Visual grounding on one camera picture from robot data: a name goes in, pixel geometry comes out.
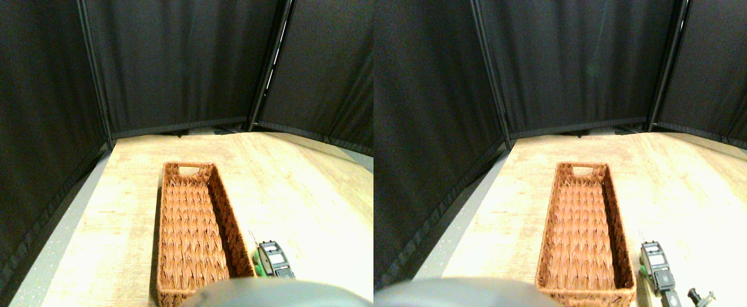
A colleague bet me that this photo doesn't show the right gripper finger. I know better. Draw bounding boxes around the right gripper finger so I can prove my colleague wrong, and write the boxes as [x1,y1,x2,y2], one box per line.
[641,241,677,292]
[258,240,295,279]

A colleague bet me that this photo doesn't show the brown wicker basket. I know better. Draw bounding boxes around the brown wicker basket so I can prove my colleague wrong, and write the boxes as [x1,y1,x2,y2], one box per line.
[156,161,256,307]
[535,162,637,307]

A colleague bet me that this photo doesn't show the black curtain stand pole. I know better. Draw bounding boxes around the black curtain stand pole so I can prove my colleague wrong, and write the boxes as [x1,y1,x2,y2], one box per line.
[469,0,513,149]
[248,0,295,130]
[77,0,114,148]
[646,0,691,133]

